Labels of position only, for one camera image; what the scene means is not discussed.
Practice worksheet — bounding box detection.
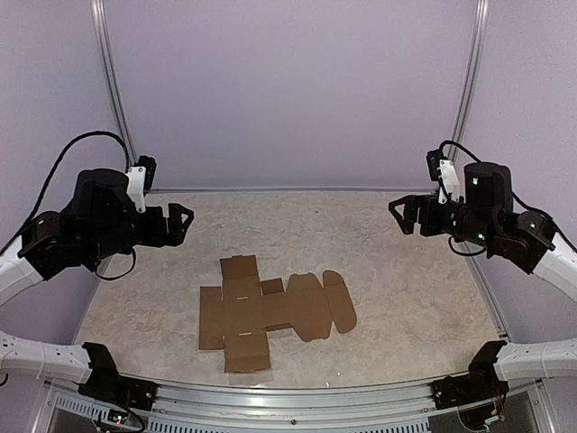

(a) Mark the aluminium frame post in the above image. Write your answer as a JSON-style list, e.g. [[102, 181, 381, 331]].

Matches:
[[90, 0, 138, 162], [452, 0, 490, 143]]

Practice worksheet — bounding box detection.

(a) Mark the brown cardboard box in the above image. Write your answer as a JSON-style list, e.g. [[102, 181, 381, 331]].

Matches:
[[198, 255, 357, 373]]

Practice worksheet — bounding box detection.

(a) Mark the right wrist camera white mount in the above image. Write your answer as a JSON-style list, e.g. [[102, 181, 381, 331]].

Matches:
[[426, 149, 461, 205]]

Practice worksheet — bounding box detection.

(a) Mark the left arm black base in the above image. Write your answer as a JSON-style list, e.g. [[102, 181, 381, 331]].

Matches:
[[78, 343, 159, 411]]

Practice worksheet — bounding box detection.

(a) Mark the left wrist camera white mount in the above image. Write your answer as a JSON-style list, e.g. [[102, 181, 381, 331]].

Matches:
[[125, 155, 157, 213]]

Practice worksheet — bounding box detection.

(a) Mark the right aluminium frame post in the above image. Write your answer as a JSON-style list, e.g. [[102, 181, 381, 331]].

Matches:
[[452, 0, 490, 143]]

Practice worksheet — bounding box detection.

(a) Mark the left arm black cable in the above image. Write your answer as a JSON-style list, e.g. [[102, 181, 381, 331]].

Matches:
[[0, 130, 136, 253]]

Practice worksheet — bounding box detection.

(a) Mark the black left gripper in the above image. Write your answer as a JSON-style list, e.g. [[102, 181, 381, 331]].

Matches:
[[87, 202, 194, 263]]

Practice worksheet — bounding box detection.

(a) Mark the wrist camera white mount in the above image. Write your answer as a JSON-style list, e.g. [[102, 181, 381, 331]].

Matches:
[[426, 149, 461, 205], [125, 155, 157, 213]]

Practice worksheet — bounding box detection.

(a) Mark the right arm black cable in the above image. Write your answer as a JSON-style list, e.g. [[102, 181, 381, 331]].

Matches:
[[439, 140, 577, 253]]

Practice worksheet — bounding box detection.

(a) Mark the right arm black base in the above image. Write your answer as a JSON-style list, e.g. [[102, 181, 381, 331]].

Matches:
[[430, 340, 509, 410]]

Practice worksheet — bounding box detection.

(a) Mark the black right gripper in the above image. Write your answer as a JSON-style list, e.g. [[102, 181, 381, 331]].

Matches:
[[389, 193, 498, 249]]

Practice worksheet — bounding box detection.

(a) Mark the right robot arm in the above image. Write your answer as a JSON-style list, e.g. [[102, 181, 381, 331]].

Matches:
[[389, 160, 576, 401]]

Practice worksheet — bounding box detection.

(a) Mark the left aluminium frame post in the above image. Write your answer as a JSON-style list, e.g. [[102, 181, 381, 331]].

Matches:
[[90, 0, 138, 162]]

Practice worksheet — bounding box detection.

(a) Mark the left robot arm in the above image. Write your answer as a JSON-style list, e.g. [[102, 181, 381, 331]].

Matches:
[[1, 167, 194, 401]]

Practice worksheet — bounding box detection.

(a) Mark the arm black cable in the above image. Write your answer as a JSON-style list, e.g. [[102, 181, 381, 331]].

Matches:
[[439, 140, 577, 253], [0, 130, 136, 253]]

